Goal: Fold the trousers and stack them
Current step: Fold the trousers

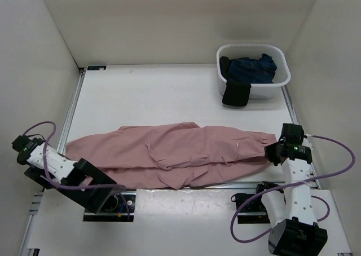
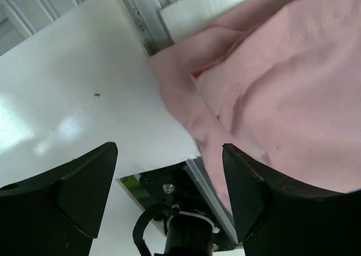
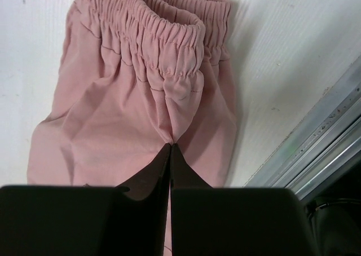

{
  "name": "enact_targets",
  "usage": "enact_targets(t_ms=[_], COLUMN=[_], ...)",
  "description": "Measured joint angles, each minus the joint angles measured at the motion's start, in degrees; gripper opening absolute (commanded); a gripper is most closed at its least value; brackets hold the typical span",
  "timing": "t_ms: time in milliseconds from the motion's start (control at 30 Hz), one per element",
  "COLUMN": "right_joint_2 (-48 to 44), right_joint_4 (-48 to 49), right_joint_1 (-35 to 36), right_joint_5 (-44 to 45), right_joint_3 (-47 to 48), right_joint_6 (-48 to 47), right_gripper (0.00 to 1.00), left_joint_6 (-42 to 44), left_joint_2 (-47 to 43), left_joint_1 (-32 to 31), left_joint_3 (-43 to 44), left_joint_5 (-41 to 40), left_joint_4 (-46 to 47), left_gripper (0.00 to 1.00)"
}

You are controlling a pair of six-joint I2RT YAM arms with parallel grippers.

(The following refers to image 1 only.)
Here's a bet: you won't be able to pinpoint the pink trousers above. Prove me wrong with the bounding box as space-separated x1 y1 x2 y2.
65 122 276 189

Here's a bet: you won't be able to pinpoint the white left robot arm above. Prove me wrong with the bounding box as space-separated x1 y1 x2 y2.
12 135 130 214

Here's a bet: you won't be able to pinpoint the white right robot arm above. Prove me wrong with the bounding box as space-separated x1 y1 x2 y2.
253 123 328 255

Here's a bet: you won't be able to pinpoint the black trousers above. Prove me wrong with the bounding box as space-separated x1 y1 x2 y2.
219 56 252 107

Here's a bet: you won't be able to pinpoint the dark blue trousers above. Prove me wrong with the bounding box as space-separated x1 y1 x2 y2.
227 54 278 84

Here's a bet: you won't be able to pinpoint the white plastic basket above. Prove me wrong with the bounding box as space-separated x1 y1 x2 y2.
216 43 291 100

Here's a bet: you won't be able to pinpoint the aluminium table edge rail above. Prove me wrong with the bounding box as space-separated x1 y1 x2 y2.
30 182 319 195

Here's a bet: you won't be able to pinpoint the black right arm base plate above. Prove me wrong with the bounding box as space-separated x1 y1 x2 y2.
231 193 270 224

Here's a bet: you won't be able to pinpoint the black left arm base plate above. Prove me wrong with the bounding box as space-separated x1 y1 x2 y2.
83 191 137 223

